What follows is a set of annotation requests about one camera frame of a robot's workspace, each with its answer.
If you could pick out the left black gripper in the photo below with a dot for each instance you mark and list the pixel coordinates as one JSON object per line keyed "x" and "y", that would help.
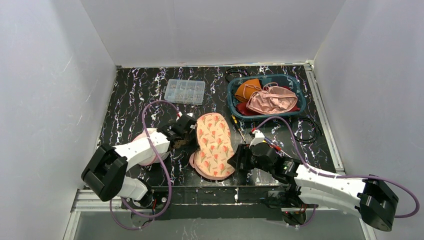
{"x": 180, "y": 142}

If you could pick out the black yellow screwdriver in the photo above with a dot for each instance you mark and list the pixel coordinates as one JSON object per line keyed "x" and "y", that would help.
{"x": 238, "y": 128}

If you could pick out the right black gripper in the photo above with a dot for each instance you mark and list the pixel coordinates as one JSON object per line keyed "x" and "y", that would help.
{"x": 240, "y": 160}

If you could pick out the clear plastic parts box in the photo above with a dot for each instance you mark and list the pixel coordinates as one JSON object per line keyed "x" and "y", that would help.
{"x": 182, "y": 91}

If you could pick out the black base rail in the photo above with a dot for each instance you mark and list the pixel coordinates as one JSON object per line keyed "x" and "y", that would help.
{"x": 269, "y": 202}

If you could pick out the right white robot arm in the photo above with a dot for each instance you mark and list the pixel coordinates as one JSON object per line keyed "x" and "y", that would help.
{"x": 367, "y": 198}

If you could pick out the dark red bra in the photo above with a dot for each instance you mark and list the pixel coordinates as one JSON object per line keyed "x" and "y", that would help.
{"x": 243, "y": 109}

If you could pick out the yellow red screwdriver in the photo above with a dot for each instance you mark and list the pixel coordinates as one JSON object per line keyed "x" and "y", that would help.
{"x": 276, "y": 147}

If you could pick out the orange bra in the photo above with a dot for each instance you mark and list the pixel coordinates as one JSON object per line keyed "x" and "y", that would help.
{"x": 246, "y": 89}

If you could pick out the floral pink laundry bag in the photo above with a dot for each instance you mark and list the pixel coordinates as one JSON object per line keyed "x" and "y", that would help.
{"x": 213, "y": 136}

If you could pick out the pink satin bra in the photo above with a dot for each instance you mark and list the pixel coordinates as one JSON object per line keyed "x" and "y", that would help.
{"x": 275, "y": 101}

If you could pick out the teal plastic basket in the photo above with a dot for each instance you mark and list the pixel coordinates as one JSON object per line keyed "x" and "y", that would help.
{"x": 281, "y": 96}

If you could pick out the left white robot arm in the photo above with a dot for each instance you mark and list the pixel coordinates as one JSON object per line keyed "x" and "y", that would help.
{"x": 106, "y": 172}

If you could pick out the white mesh laundry bag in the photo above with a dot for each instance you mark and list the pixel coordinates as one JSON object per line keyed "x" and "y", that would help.
{"x": 147, "y": 147}

